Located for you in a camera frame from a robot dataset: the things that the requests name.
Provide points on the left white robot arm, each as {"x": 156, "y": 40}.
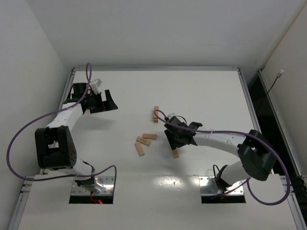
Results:
{"x": 54, "y": 144}

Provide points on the wood block numbered twelve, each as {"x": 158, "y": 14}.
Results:
{"x": 149, "y": 136}

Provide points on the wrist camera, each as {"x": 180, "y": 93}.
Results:
{"x": 94, "y": 85}
{"x": 171, "y": 115}

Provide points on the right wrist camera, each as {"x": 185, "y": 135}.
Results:
{"x": 171, "y": 115}

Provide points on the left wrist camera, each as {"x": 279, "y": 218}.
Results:
{"x": 94, "y": 85}

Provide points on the aluminium table frame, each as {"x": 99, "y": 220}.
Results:
{"x": 156, "y": 191}

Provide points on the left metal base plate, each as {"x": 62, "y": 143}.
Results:
{"x": 98, "y": 186}

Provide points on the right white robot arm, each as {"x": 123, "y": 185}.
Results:
{"x": 254, "y": 160}

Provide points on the wood block with print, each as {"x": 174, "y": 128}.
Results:
{"x": 143, "y": 141}

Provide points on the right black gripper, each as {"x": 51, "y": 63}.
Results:
{"x": 174, "y": 138}

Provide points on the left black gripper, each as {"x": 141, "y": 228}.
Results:
{"x": 100, "y": 102}

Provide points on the metal base plate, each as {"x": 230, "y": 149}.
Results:
{"x": 98, "y": 186}
{"x": 208, "y": 189}

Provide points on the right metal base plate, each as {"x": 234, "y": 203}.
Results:
{"x": 208, "y": 189}

